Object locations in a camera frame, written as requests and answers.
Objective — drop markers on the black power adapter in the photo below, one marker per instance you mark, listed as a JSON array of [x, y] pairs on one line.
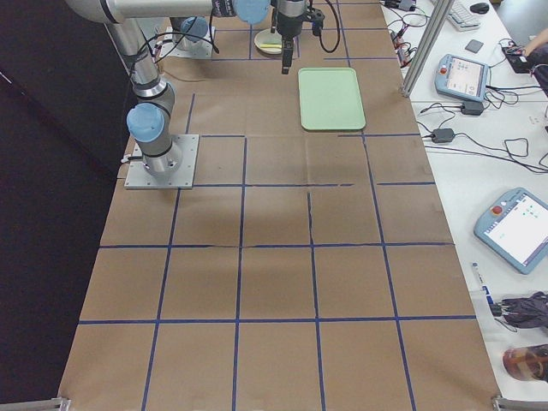
[[442, 135], [472, 108]]

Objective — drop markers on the brown paper table cover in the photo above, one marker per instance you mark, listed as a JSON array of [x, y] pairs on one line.
[[305, 270]]

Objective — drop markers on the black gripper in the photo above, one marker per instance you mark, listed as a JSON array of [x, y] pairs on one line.
[[287, 25]]

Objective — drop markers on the near teach pendant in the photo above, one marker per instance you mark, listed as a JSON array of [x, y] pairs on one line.
[[515, 227]]

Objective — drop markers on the aluminium frame post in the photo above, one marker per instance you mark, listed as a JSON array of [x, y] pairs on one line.
[[427, 41]]

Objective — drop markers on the light green tray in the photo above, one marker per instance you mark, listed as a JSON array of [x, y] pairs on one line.
[[330, 100]]

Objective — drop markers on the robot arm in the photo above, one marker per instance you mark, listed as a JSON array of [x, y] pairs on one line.
[[149, 121], [192, 37]]

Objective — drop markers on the white round plate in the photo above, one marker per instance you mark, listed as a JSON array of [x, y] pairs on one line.
[[268, 37]]

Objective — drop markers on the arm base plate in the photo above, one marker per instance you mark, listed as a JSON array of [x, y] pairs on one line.
[[171, 46], [175, 169]]

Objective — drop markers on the far teach pendant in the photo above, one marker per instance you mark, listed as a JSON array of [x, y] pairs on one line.
[[461, 78]]

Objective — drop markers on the teach pendant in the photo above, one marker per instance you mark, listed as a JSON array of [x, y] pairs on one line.
[[461, 78], [515, 227]]

